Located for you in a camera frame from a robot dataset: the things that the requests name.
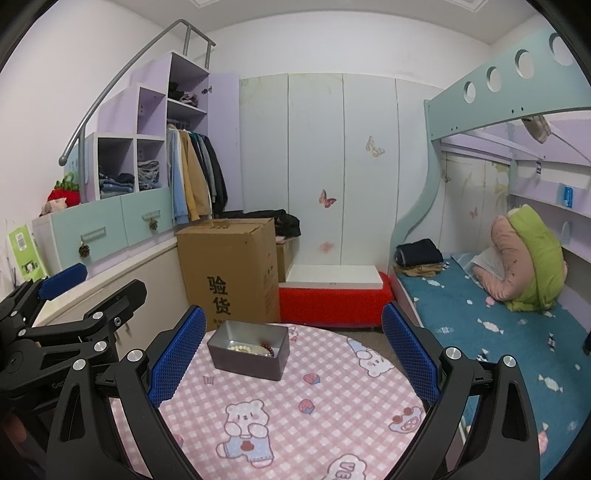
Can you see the white wardrobe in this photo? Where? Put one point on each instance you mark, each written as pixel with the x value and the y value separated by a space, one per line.
pixel 332 166

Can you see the large brown cardboard box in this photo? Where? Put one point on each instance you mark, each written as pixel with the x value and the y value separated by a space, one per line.
pixel 228 272

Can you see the small cardboard box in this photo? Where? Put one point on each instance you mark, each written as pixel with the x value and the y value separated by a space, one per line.
pixel 283 258

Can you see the tan hanging jacket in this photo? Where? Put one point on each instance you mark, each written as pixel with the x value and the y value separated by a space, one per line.
pixel 196 175

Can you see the pink flower sticker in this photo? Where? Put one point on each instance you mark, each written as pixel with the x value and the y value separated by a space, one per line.
pixel 326 247

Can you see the pink and green plush toy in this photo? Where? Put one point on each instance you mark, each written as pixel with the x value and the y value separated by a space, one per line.
pixel 526 258

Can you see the red strawberry plush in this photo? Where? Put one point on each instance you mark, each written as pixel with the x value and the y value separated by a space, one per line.
pixel 64 191

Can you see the grey metal handrail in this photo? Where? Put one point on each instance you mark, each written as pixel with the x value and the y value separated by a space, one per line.
pixel 120 74

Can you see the purple stair shelf unit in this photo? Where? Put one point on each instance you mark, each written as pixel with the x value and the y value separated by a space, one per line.
pixel 147 115

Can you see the blue candy print bed sheet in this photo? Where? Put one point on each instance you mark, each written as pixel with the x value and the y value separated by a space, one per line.
pixel 508 350

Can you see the folded blue jeans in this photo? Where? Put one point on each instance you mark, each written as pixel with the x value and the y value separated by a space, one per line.
pixel 115 185
pixel 148 175

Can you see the dark hanging jackets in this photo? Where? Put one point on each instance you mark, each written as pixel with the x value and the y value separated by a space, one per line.
pixel 214 170

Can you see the folded dark clothes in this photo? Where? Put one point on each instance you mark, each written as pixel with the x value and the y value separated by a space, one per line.
pixel 418 253

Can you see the white pillow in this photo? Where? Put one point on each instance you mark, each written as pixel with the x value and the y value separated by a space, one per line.
pixel 482 262

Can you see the pink butterfly sticker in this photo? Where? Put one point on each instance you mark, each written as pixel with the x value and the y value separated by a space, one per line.
pixel 327 199

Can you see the mint bunk bed frame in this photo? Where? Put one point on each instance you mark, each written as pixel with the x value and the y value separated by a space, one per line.
pixel 443 110

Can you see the grey hanging cloth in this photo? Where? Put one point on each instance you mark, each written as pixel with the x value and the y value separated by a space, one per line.
pixel 536 129

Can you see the pale butterfly sticker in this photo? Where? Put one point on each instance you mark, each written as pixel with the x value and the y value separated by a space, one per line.
pixel 374 146

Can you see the black hanging tag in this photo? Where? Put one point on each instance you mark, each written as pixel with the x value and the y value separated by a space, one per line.
pixel 539 167

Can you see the folded tan clothes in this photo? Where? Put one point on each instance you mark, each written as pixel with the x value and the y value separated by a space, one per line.
pixel 422 271

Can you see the blue shelf tag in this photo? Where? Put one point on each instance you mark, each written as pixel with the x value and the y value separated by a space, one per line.
pixel 568 196

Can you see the black clothes pile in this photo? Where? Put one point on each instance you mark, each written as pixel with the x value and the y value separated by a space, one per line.
pixel 272 219

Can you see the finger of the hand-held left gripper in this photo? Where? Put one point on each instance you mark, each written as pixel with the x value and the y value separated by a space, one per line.
pixel 64 277
pixel 124 297

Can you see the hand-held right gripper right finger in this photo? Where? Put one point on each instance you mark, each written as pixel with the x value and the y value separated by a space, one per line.
pixel 411 355

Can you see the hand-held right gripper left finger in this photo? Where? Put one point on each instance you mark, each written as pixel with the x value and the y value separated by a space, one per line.
pixel 178 355

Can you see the light blue hanging shirt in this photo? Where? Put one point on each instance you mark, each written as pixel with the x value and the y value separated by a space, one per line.
pixel 176 180

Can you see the mint drawer unit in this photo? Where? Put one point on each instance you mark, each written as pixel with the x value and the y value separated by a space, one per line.
pixel 115 226

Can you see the white bench top board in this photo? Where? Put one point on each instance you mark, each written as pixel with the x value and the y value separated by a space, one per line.
pixel 332 274

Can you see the red and white step box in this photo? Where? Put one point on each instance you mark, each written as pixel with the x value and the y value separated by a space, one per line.
pixel 332 307

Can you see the grey metal tin box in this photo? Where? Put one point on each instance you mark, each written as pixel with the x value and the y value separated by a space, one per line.
pixel 249 357

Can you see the dark clothes on shelf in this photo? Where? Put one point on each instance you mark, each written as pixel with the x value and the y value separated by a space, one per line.
pixel 182 96

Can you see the small pink plush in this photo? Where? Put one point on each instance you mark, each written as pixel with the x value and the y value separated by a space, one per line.
pixel 53 206

